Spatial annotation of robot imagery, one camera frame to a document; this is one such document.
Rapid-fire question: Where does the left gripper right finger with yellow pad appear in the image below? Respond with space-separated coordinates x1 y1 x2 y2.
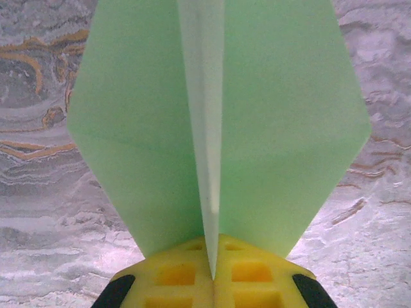
213 233 338 308

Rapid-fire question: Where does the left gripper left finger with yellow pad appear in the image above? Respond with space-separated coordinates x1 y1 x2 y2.
91 236 214 308

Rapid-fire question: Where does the light green paper sheet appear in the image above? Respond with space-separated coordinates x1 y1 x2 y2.
66 0 373 280

